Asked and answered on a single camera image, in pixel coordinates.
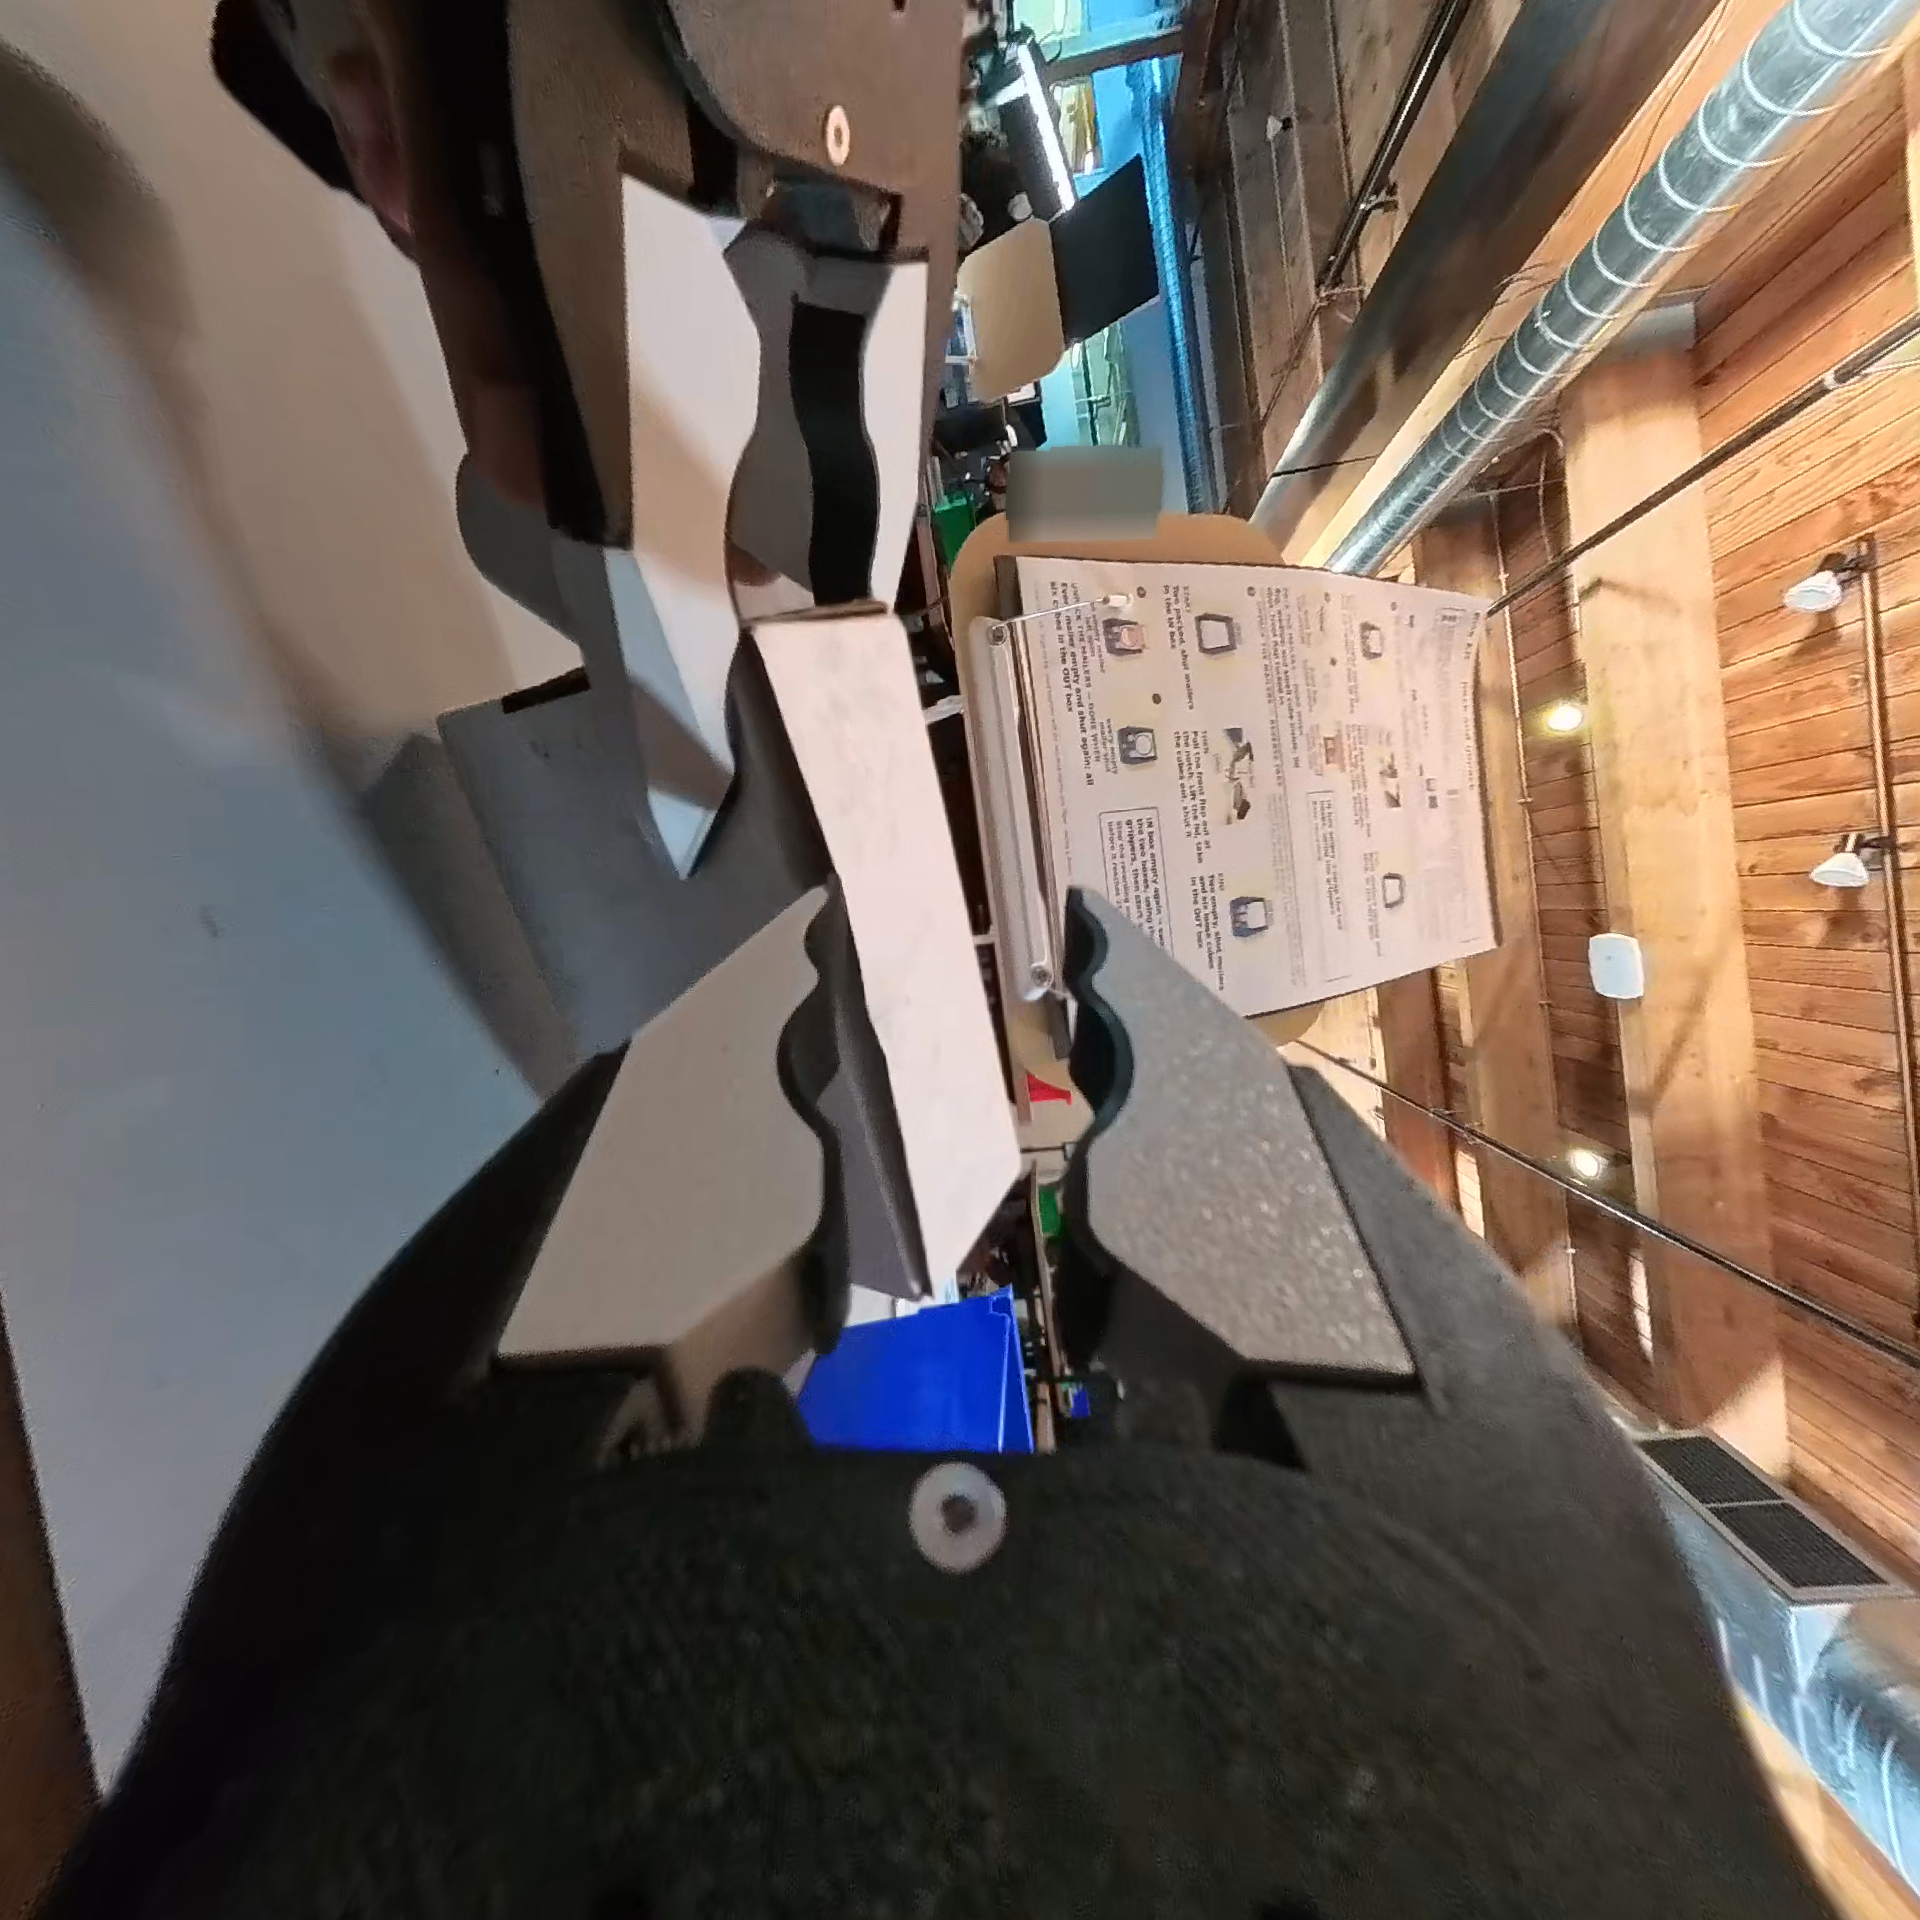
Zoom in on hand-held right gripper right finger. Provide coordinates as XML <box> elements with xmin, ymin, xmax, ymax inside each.
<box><xmin>1048</xmin><ymin>886</ymin><xmax>1421</xmax><ymax>1449</ymax></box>

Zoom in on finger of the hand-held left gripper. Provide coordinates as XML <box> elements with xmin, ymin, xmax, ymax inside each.
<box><xmin>598</xmin><ymin>175</ymin><xmax>784</xmax><ymax>882</ymax></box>
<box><xmin>785</xmin><ymin>252</ymin><xmax>935</xmax><ymax>606</ymax></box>

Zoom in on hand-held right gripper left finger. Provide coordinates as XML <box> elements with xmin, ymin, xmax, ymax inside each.
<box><xmin>495</xmin><ymin>885</ymin><xmax>853</xmax><ymax>1422</ymax></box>

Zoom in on blue storage bin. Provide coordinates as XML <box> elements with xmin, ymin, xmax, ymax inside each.
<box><xmin>796</xmin><ymin>1289</ymin><xmax>1040</xmax><ymax>1457</ymax></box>

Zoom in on white mailer box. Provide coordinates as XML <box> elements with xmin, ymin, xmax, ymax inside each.
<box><xmin>359</xmin><ymin>596</ymin><xmax>1028</xmax><ymax>1305</ymax></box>

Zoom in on grey desk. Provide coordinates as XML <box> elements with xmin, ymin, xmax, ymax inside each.
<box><xmin>0</xmin><ymin>0</ymin><xmax>647</xmax><ymax>1794</ymax></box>

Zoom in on person's left hand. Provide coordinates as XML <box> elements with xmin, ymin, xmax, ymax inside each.
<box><xmin>351</xmin><ymin>30</ymin><xmax>530</xmax><ymax>470</ymax></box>

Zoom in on background document stand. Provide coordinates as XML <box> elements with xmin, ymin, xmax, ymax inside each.
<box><xmin>957</xmin><ymin>158</ymin><xmax>1166</xmax><ymax>406</ymax></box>

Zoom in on printed instruction sheet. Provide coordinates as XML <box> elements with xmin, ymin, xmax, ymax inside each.
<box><xmin>1013</xmin><ymin>555</ymin><xmax>1501</xmax><ymax>1022</ymax></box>

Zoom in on smooth grey pipe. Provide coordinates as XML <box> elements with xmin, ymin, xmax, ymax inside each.
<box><xmin>1247</xmin><ymin>0</ymin><xmax>1727</xmax><ymax>530</ymax></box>

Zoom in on black ceiling vent grille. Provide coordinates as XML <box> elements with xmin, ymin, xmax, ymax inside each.
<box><xmin>1634</xmin><ymin>1431</ymin><xmax>1894</xmax><ymax>1599</ymax></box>

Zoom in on silver spiral duct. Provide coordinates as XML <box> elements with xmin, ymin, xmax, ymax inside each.
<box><xmin>1319</xmin><ymin>0</ymin><xmax>1920</xmax><ymax>578</ymax></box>

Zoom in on large silver duct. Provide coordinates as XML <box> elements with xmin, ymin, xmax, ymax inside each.
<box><xmin>1650</xmin><ymin>1500</ymin><xmax>1920</xmax><ymax>1849</ymax></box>

